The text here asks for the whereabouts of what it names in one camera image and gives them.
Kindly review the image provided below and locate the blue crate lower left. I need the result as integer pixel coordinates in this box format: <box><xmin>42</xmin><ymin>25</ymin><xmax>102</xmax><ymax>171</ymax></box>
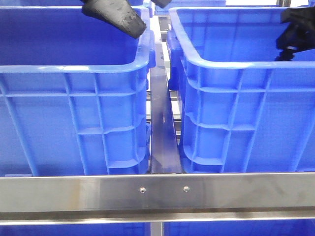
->
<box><xmin>0</xmin><ymin>223</ymin><xmax>150</xmax><ymax>236</ymax></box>

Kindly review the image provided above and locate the blue crate behind right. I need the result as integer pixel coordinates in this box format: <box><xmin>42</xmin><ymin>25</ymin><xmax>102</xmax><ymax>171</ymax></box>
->
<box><xmin>155</xmin><ymin>0</ymin><xmax>226</xmax><ymax>15</ymax></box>

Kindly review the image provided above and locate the large blue crate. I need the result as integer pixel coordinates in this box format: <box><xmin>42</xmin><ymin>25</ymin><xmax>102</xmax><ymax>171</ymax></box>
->
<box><xmin>0</xmin><ymin>6</ymin><xmax>156</xmax><ymax>177</ymax></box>
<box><xmin>167</xmin><ymin>7</ymin><xmax>315</xmax><ymax>173</ymax></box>

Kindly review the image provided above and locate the large blue crate right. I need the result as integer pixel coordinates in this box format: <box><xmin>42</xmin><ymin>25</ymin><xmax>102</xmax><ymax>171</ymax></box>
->
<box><xmin>167</xmin><ymin>7</ymin><xmax>315</xmax><ymax>173</ymax></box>

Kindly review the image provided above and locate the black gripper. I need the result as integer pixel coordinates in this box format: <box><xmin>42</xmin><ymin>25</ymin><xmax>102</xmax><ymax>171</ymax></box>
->
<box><xmin>276</xmin><ymin>7</ymin><xmax>315</xmax><ymax>52</ymax></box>

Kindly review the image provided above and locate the red mushroom button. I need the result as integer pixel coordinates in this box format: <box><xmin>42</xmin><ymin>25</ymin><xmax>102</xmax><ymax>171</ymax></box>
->
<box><xmin>275</xmin><ymin>48</ymin><xmax>295</xmax><ymax>61</ymax></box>

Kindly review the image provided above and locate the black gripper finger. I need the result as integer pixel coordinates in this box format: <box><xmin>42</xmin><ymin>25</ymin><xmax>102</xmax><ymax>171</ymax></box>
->
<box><xmin>151</xmin><ymin>0</ymin><xmax>171</xmax><ymax>8</ymax></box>
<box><xmin>82</xmin><ymin>0</ymin><xmax>147</xmax><ymax>39</ymax></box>

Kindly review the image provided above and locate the stainless steel front rail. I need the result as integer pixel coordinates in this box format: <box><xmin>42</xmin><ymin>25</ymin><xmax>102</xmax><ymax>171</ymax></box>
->
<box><xmin>0</xmin><ymin>172</ymin><xmax>315</xmax><ymax>225</ymax></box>

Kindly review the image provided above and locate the steel centre divider bar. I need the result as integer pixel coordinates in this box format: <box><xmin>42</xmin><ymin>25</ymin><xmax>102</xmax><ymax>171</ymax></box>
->
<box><xmin>150</xmin><ymin>32</ymin><xmax>182</xmax><ymax>174</ymax></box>

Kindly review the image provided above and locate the large blue crate left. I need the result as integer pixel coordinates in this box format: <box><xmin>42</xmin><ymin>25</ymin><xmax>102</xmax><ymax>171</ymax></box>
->
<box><xmin>0</xmin><ymin>6</ymin><xmax>156</xmax><ymax>177</ymax></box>

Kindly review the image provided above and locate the blue crate lower right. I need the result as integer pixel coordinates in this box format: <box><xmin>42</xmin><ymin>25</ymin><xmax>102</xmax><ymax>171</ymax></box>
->
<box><xmin>164</xmin><ymin>219</ymin><xmax>315</xmax><ymax>236</ymax></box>

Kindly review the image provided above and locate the blue crate behind left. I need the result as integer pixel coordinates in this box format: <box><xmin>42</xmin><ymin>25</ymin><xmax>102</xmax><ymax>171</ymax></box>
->
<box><xmin>4</xmin><ymin>0</ymin><xmax>153</xmax><ymax>17</ymax></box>

